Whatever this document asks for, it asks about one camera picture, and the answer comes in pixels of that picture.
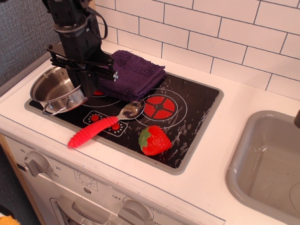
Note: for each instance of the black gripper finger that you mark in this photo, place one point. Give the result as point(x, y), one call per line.
point(89, 82)
point(73, 76)

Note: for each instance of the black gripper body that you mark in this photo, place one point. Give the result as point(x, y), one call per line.
point(80, 50)

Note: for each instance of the stainless steel bowl pot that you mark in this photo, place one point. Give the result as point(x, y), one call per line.
point(55, 91)

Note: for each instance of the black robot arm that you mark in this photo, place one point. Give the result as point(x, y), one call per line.
point(72, 15)

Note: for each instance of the purple folded towel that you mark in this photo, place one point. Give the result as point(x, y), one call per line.
point(136, 77)

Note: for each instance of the black toy stovetop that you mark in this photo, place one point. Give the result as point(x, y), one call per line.
point(182, 108)

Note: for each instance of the red toy strawberry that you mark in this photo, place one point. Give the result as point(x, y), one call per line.
point(153, 141)

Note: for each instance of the grey left oven knob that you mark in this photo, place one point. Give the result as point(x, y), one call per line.
point(36, 163)

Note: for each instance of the grey oven knob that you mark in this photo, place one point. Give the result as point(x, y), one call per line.
point(36, 163)
point(134, 213)

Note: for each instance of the grey right oven knob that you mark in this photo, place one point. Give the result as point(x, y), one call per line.
point(134, 213)

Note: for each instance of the yellow black object corner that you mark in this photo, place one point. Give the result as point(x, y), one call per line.
point(8, 220)

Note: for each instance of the grey sink basin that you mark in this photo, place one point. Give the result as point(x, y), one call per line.
point(264, 173)

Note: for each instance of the red handled metal spoon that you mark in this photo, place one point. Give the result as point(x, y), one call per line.
point(131, 111)

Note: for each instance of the grey oven door handle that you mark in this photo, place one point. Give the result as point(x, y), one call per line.
point(81, 212)

